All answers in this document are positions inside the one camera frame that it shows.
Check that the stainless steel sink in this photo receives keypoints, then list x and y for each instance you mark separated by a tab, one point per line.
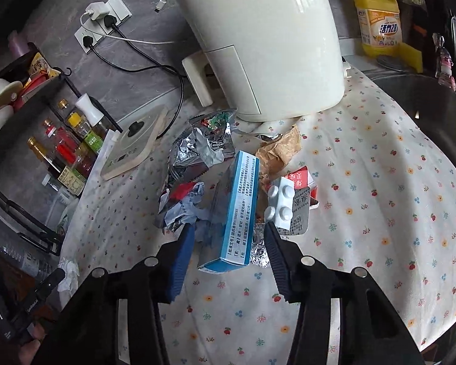
431	106

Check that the white top oil sprayer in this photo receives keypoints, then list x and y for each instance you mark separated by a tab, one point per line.
97	120

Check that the green candy wrapper bag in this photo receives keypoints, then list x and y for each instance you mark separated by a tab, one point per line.
217	123

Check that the yellow dish soap bottle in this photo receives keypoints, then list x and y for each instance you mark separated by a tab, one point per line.
381	32

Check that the red cigarette pack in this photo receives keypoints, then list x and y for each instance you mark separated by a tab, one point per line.
304	180

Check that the red cap oil bottle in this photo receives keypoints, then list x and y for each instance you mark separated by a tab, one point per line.
77	155

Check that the wall power sockets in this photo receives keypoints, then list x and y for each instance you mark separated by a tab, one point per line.
96	28

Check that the floral white tablecloth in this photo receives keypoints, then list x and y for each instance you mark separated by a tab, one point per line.
387	202

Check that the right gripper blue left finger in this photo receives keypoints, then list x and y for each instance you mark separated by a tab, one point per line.
174	258

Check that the brown paper bag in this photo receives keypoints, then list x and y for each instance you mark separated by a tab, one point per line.
275	156

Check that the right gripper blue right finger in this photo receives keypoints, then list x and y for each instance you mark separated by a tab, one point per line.
285	261

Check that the cream air fryer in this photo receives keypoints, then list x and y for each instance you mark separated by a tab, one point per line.
273	59

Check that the blue white paper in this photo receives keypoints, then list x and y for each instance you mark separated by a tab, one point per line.
182	206

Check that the foil ball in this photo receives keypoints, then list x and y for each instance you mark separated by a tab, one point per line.
258	253

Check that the blue medicine box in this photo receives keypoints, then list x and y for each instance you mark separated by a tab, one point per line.
226	245

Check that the person's left hand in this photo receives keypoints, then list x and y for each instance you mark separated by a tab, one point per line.
27	351

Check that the white pill blister pack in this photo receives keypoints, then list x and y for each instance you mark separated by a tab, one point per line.
280	194

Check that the silver foil snack bag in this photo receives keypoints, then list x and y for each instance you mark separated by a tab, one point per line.
195	151

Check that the cream induction cooker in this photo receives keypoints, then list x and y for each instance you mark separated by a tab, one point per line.
135	143

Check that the dark soy sauce bottle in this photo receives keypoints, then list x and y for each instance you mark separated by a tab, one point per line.
68	177

